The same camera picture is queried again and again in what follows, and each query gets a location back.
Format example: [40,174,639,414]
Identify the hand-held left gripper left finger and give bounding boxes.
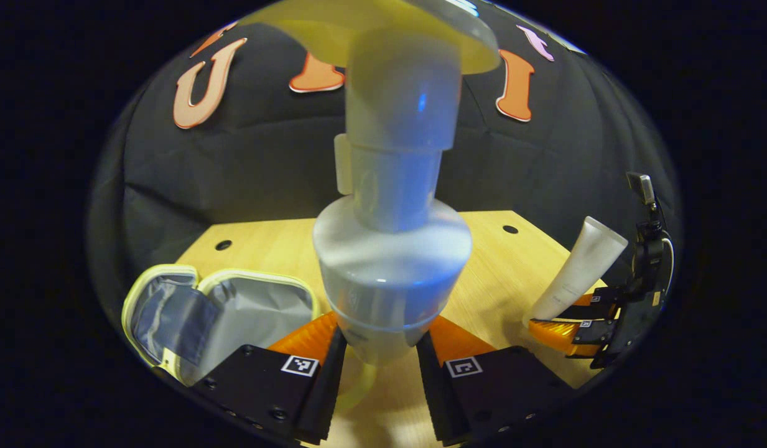
[190,311,348,446]

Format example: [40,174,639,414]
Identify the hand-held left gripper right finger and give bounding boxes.
[416,315,574,446]

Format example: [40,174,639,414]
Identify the white squeeze tube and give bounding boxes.
[523,216,630,327]

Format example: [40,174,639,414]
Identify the pale yellow suitcase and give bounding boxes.
[121,264,379,413]

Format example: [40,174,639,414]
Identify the white pump bottle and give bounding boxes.
[240,0,502,368]

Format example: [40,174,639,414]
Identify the black backdrop cloth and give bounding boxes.
[88,0,682,324]

